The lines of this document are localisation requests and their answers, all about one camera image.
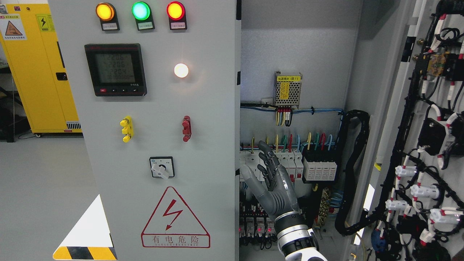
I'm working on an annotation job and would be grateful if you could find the white lit indicator lamp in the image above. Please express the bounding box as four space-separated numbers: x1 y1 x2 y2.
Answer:
174 63 189 79

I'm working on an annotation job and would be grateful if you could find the red test terminal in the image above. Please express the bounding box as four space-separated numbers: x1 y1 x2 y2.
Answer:
182 116 192 142

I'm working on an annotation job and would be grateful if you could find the black white surge protector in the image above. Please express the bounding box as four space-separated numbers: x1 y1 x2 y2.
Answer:
302 149 339 184

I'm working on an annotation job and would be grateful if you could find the black white rotary switch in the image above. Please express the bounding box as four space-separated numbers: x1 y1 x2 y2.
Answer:
149 156 175 179

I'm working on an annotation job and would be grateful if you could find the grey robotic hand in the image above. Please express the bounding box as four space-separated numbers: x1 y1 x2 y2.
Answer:
239 141 300 220

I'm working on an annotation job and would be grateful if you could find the yellow test terminal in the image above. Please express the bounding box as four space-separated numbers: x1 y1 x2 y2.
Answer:
120 116 134 143

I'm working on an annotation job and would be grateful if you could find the brass right ground bar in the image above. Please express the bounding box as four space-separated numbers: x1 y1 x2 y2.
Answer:
316 187 331 228

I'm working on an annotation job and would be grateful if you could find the orange indicator light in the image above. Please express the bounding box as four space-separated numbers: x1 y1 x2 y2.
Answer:
95 2 120 31

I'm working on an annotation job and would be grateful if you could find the red indicator light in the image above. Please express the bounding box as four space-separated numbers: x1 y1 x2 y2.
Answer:
167 1 187 31

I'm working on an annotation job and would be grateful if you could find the white upper breaker row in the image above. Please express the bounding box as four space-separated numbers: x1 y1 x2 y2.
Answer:
239 150 303 183

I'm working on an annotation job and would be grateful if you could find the metal mesh power supply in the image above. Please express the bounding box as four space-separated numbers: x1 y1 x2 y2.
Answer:
273 71 303 109

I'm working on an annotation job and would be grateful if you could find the red electric danger sticker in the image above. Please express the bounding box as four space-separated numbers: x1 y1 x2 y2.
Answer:
141 186 211 248

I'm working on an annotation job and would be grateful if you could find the yellow safety cabinet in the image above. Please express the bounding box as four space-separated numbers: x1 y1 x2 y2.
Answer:
1 4 82 136

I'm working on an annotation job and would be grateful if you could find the grey cabinet door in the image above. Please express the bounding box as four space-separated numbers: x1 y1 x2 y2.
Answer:
337 0 463 261
49 0 241 261

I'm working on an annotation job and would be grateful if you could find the black digital power meter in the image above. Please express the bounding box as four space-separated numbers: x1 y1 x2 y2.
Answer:
84 43 147 96

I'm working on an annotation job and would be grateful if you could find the green indicator light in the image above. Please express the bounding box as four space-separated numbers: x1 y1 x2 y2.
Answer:
131 1 155 31

